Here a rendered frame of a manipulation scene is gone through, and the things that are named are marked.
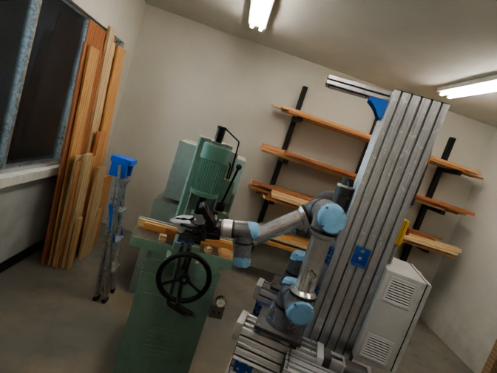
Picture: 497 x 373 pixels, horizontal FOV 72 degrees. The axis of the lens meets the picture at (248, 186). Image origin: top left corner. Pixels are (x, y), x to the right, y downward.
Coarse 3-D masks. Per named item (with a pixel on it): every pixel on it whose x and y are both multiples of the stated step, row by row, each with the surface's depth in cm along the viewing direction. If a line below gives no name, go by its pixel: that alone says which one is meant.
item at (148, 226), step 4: (144, 224) 205; (148, 224) 205; (152, 224) 205; (156, 224) 207; (144, 228) 205; (148, 228) 205; (152, 228) 206; (156, 228) 206; (160, 228) 207; (164, 228) 207; (160, 232) 207; (164, 232) 207; (212, 240) 213; (216, 240) 215; (212, 244) 214; (216, 244) 214; (220, 244) 215; (224, 244) 215; (228, 244) 215; (232, 244) 217; (228, 248) 216; (232, 248) 216
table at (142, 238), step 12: (132, 240) 190; (144, 240) 191; (156, 240) 194; (168, 240) 200; (168, 252) 190; (204, 252) 199; (216, 252) 205; (180, 264) 187; (192, 264) 188; (216, 264) 200; (228, 264) 201
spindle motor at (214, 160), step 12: (204, 144) 199; (216, 144) 208; (204, 156) 198; (216, 156) 196; (228, 156) 200; (204, 168) 198; (216, 168) 198; (192, 180) 205; (204, 180) 198; (216, 180) 199; (192, 192) 201; (204, 192) 199; (216, 192) 203
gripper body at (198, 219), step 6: (198, 216) 142; (192, 222) 139; (198, 222) 138; (204, 222) 139; (198, 228) 138; (204, 228) 139; (216, 228) 140; (192, 234) 141; (198, 234) 141; (204, 234) 139; (210, 234) 141; (216, 234) 141; (192, 240) 141; (198, 240) 141; (204, 240) 141
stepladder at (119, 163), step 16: (112, 160) 259; (128, 160) 262; (112, 192) 263; (112, 208) 265; (112, 224) 265; (112, 240) 268; (112, 256) 274; (112, 272) 274; (96, 288) 273; (112, 288) 291
